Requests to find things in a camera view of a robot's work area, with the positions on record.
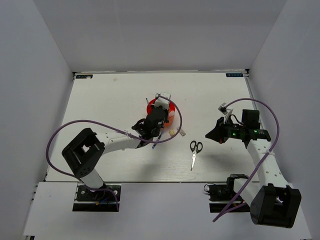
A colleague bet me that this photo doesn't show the blue clear pen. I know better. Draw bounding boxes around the blue clear pen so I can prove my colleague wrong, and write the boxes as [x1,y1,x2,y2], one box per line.
[152,132,163,149]

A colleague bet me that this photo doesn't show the grey white eraser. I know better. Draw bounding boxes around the grey white eraser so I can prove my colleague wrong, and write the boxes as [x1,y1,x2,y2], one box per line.
[176,127,186,137]

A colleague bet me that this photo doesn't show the orange round compartment container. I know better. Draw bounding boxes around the orange round compartment container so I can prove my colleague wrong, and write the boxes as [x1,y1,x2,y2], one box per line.
[146,98,176,128]

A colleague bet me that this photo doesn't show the black handled scissors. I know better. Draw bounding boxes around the black handled scissors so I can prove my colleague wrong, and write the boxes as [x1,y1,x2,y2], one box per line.
[189,140,203,171]

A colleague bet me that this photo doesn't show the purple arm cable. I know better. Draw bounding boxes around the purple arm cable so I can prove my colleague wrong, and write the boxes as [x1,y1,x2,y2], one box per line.
[212,98,280,223]
[45,93,183,211]

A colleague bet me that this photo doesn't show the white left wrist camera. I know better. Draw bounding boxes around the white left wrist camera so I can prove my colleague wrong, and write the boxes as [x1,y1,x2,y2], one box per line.
[153,92,171,111]

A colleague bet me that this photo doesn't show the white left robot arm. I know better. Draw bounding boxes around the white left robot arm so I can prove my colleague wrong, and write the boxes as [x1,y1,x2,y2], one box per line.
[62,106,169,200]

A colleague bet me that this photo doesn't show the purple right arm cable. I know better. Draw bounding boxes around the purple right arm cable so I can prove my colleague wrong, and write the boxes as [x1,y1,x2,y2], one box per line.
[212,98,280,223]

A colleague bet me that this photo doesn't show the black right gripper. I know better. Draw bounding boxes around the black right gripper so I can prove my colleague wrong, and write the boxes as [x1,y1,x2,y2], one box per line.
[205,115,246,144]

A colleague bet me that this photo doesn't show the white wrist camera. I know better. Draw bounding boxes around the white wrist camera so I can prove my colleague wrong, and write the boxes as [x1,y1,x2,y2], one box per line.
[218,102,233,124]
[153,92,171,111]

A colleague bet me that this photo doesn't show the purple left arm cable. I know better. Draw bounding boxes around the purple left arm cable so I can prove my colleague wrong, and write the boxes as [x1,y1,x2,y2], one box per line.
[45,93,183,211]

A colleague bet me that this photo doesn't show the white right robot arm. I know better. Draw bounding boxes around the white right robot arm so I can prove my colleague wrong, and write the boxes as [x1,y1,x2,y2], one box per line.
[204,107,302,229]

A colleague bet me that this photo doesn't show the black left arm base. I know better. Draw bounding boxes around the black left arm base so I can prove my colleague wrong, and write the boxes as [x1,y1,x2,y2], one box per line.
[72,183,122,213]

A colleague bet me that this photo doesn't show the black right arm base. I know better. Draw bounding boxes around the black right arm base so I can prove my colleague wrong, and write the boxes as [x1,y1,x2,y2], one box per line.
[203,174,248,213]

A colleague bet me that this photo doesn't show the corner table label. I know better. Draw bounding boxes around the corner table label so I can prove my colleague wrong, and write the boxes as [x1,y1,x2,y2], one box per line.
[75,74,93,79]
[225,72,244,78]

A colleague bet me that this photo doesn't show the left corner table label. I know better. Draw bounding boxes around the left corner table label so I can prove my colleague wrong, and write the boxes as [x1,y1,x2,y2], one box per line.
[75,74,93,79]

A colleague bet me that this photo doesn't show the right corner table label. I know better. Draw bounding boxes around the right corner table label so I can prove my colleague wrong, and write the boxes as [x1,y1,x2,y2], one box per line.
[225,72,244,78]

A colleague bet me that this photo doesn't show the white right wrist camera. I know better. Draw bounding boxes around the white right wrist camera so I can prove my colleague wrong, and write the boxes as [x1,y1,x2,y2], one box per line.
[218,102,233,124]

